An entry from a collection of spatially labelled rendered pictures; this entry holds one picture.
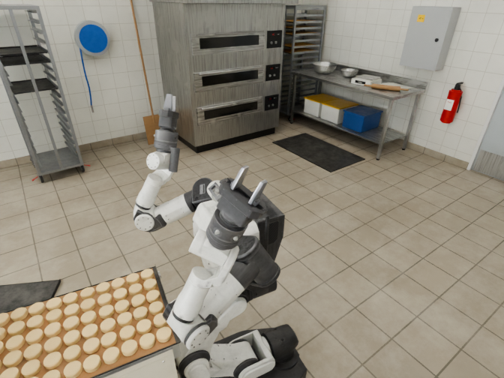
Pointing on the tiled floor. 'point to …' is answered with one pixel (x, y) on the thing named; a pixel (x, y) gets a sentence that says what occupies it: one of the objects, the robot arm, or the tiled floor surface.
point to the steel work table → (381, 135)
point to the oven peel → (148, 96)
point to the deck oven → (221, 67)
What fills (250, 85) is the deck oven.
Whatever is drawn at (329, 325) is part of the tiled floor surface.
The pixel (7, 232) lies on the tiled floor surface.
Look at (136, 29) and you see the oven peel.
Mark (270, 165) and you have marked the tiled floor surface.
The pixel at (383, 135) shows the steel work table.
